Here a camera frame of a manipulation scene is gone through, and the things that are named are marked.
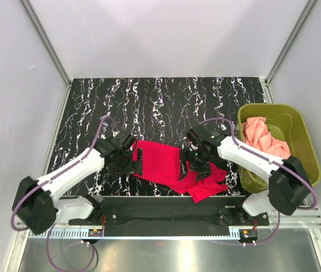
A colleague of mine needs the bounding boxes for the left aluminium corner post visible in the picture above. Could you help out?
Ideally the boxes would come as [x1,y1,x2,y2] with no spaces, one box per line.
[18,0,72,88]

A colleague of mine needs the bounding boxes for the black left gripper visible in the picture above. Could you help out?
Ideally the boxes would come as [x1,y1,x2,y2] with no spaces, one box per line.
[109,148,142,177]

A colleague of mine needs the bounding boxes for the small connector board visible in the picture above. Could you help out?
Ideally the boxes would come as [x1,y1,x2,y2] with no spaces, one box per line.
[240,229,258,240]
[88,228,104,237]

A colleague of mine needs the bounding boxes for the olive green plastic bin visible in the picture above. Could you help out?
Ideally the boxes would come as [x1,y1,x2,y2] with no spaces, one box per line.
[237,103,321,186]

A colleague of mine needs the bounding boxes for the aluminium frame rail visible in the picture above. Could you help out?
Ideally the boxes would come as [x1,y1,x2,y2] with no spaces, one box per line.
[28,211,321,242]

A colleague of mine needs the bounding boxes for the aluminium corner post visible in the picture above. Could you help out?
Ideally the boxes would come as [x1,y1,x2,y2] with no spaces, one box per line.
[18,0,72,88]
[264,0,319,86]

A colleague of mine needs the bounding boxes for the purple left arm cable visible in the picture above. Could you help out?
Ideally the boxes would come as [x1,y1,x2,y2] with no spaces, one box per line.
[10,116,120,271]

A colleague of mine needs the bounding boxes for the red t shirt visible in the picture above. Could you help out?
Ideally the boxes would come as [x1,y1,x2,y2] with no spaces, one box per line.
[133,140,228,203]

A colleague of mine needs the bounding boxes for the pink t shirt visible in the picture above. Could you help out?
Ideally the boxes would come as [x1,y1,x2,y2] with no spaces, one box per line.
[241,117,291,159]

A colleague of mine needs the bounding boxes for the right small connector board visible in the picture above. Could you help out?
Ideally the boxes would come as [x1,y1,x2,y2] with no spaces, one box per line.
[240,229,258,240]

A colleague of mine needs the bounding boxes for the left small connector board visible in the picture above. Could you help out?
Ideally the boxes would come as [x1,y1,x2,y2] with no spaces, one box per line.
[88,228,104,237]

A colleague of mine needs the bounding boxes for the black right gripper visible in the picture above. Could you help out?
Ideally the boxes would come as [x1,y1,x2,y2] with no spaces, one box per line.
[179,148,213,182]

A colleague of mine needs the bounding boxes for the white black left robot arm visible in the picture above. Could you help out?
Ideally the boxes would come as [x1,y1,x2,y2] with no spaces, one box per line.
[12,131,143,235]

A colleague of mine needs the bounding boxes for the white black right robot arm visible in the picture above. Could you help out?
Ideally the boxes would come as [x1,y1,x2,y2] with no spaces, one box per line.
[179,125,313,225]

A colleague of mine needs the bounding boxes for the right aluminium corner post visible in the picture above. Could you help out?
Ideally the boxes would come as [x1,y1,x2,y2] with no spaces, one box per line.
[264,0,319,86]

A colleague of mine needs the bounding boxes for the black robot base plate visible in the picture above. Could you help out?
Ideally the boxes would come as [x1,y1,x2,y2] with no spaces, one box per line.
[68,195,270,237]

